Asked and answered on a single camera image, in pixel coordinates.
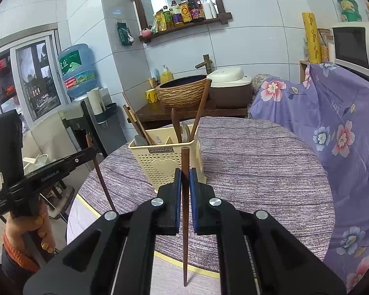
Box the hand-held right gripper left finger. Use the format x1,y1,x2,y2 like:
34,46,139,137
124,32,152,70
23,167,183,295

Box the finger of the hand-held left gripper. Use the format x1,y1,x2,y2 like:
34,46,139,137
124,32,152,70
56,147,98,174

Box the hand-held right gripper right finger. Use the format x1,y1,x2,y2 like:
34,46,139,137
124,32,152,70
189,167,346,295

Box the cream perforated utensil holder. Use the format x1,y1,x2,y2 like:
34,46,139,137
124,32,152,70
128,128,207,193

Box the brown wooden chopstick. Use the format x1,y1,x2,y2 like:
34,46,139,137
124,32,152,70
181,147,190,287
86,133,118,214
189,79,212,142

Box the person's left forearm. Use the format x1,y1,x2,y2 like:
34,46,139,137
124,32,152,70
0,230,50,283

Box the person's left hand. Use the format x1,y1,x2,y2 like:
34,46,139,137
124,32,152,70
4,202,55,254

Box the white water dispenser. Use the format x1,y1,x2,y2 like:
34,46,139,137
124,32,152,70
59,88,117,162

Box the dark wooden counter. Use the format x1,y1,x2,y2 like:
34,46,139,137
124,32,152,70
132,100,250,130

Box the sliding glass window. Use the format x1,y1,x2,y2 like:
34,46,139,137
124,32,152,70
0,29,69,124

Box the woven pattern sink basin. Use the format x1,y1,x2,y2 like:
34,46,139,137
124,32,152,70
155,75,215,109

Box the blue water jug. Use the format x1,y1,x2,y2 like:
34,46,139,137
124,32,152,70
57,43,98,99

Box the yellow mug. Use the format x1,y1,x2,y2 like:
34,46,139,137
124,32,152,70
145,88,159,104

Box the brown white rice cooker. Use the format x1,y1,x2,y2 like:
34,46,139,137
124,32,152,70
206,67,253,109

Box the yellow soap pump bottle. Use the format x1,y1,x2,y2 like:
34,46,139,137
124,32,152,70
159,65,174,84

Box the bronze bamboo faucet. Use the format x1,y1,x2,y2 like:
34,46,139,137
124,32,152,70
195,54,213,75

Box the green hanging packet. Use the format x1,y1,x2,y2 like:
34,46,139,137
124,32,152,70
116,21,134,47

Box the wooden framed mirror shelf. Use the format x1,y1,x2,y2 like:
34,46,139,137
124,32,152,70
129,0,233,44

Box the light wooden box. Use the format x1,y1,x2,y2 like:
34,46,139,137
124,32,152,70
299,59,311,84

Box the yellow seasoning pouch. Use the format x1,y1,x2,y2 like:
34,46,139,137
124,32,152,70
155,9,167,32

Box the purple floral cloth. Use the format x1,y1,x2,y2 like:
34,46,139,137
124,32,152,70
247,61,369,293

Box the green glass bottle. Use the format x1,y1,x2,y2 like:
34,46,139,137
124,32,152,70
163,6,173,29

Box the oil bottle purple label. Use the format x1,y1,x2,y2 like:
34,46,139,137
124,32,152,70
170,0,185,27

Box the brown bottle yellow label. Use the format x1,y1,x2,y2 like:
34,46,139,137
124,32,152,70
179,0,192,24

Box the dark soy sauce bottle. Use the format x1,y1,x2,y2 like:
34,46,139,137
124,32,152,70
186,0,206,22

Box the white plastic bottle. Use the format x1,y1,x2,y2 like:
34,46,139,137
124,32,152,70
202,0,215,20

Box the glass jar of beans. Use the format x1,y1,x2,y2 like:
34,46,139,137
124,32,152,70
319,29,331,62

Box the yellow film roll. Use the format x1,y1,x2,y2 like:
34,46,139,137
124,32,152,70
302,11,322,63

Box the white microwave oven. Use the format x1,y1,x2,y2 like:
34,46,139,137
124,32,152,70
330,21,369,82

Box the green instant noodle cup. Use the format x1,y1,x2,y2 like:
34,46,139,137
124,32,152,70
337,0,360,12
341,9,362,23

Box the teal wall holder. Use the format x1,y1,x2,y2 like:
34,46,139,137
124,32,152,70
95,102,118,127

